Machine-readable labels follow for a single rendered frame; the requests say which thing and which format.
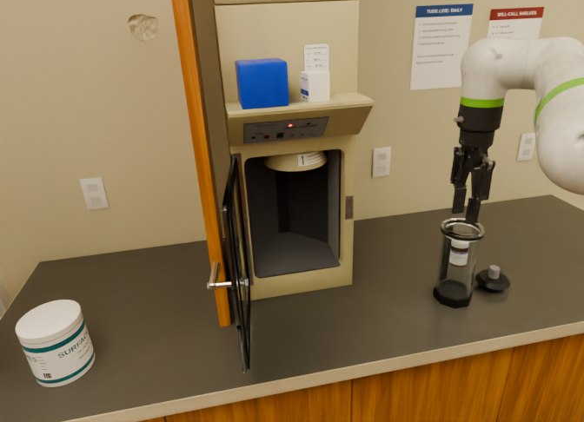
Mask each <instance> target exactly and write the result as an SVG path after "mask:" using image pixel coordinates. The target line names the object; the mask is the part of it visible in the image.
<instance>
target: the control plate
mask: <svg viewBox="0 0 584 422"><path fill-rule="evenodd" d="M328 121H329V116H325V117H315V118H305V119H295V120H285V121H275V122H256V123H245V124H243V144H245V143H255V142H272V141H281V140H290V139H300V138H309V137H318V136H323V134H324V131H325V128H326V126H327V123H328ZM308 122H311V124H310V125H307V123H308ZM289 124H293V126H291V127H289ZM310 131H314V134H312V133H310ZM281 132H284V135H283V138H276V136H277V133H281ZM301 132H304V134H303V135H302V134H301ZM290 133H294V135H291V134H290ZM265 135H269V139H264V138H263V137H264V136H265ZM252 136H255V139H251V137H252Z"/></svg>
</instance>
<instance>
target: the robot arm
mask: <svg viewBox="0 0 584 422"><path fill-rule="evenodd" d="M510 89H531V90H535V93H536V104H535V108H534V113H533V124H534V128H535V142H536V150H537V157H538V161H539V163H540V166H541V169H542V171H543V173H544V174H545V175H546V177H547V178H548V179H549V180H550V181H551V182H552V183H554V184H555V185H557V186H558V187H560V188H562V189H564V190H567V191H568V192H571V193H574V194H578V195H584V45H583V44H582V43H581V42H579V41H578V40H576V39H573V38H571V37H565V36H560V37H552V38H542V39H510V38H499V37H487V38H483V39H481V40H479V41H477V42H475V43H473V44H472V45H471V46H470V47H469V48H468V49H467V50H466V52H465V53H464V55H463V57H462V59H461V100H460V107H459V112H458V116H457V118H454V122H457V126H458V127H459V128H461V129H460V136H459V143H460V144H461V147H454V160H453V166H452V172H451V178H450V183H451V184H454V188H455V194H454V200H453V207H452V214H460V213H463V210H464V205H465V199H466V193H467V189H466V187H467V185H466V181H467V178H468V175H469V172H471V188H472V197H471V198H468V207H467V212H466V219H465V223H466V224H472V223H477V220H478V215H479V211H480V206H481V201H485V200H488V197H489V192H490V186H491V181H492V174H493V170H494V167H495V164H496V163H495V161H490V160H489V159H488V148H489V147H491V146H492V145H493V142H494V132H495V131H496V130H497V129H499V128H500V126H501V117H502V111H503V106H504V101H505V96H506V93H507V92H508V91H509V90H510ZM455 178H456V179H455ZM465 186H466V187H465Z"/></svg>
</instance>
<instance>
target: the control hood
mask: <svg viewBox="0 0 584 422"><path fill-rule="evenodd" d="M374 104H375V101H373V100H372V99H370V98H368V97H366V96H364V95H361V94H359V93H357V92H350V93H340V94H330V100H329V101H322V102H306V101H304V100H303V99H301V97H300V96H296V97H289V105H288V106H284V107H274V108H262V109H242V106H241V104H240V103H239V102H226V103H225V109H226V121H227V125H228V133H229V146H231V147H233V146H242V145H251V144H260V143H270V142H255V143H245V144H243V124H245V123H256V122H275V121H285V120H295V119H305V118H315V117H325V116H329V119H328V123H327V126H326V128H325V131H324V134H323V136H318V137H309V138H300V139H290V140H281V141H272V142H287V141H296V140H305V139H315V138H323V137H333V136H342V135H358V134H359V133H360V131H361V130H362V127H363V125H364V123H365V121H366V120H367V118H368V115H369V113H370V111H371V109H372V108H373V106H374Z"/></svg>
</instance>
